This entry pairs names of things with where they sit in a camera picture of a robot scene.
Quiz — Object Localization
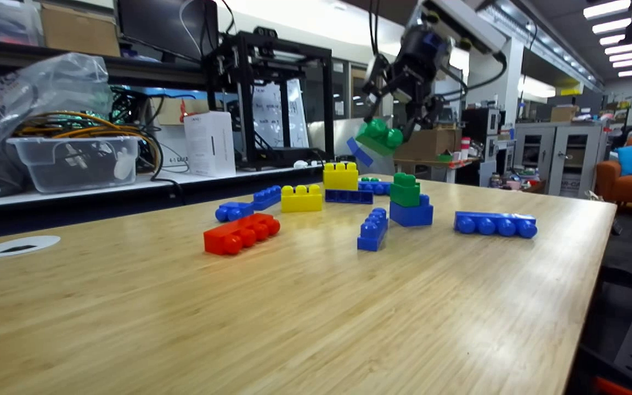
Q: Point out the red four-stud block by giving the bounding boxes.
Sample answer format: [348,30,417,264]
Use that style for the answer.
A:
[202,211,282,256]

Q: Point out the clear plastic bag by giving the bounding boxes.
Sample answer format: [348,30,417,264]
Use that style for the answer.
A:
[0,0,46,47]
[0,51,113,202]

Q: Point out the clear sheet with blue tape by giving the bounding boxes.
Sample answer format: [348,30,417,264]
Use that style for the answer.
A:
[304,112,396,177]

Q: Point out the brown cardboard box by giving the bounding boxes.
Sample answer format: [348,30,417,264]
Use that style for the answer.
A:
[549,100,579,122]
[402,126,465,162]
[38,0,122,58]

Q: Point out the red chair part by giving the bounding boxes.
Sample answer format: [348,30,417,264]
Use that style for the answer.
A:
[589,368,632,395]

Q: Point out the yellow cable bundle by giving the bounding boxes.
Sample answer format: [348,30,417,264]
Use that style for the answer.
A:
[10,107,140,141]

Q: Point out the clear plastic container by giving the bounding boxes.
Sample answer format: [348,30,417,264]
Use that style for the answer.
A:
[4,134,144,196]

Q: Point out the orange sofa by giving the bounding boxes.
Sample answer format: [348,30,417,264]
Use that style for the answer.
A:
[595,129,632,212]

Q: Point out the black chair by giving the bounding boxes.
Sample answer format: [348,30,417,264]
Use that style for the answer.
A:
[563,262,632,395]

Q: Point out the white box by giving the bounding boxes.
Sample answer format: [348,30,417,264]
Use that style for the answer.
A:
[181,107,238,177]

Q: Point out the blue four-stud block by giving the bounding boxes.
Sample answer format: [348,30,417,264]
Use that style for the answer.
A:
[323,189,376,207]
[355,207,391,254]
[451,209,540,242]

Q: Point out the black workbench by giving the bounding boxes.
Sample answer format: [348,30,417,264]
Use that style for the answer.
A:
[0,164,324,245]

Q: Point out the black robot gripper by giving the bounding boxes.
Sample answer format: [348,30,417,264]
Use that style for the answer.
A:
[359,24,456,143]

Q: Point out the black monitor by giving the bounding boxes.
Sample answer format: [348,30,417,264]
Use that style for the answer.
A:
[113,0,221,64]

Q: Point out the grey metal cabinet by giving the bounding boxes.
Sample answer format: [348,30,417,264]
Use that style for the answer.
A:
[510,119,610,196]

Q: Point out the small blue block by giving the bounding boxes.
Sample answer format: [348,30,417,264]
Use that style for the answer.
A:
[212,199,257,223]
[250,182,282,212]
[357,175,393,197]

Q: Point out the yellow block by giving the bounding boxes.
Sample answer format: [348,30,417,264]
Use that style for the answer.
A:
[320,161,361,194]
[279,182,327,216]

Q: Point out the green two-stud block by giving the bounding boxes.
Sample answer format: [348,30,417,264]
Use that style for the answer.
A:
[388,172,421,209]
[354,117,406,159]

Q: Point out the blue square block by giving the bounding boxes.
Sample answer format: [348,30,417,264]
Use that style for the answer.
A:
[388,194,434,228]

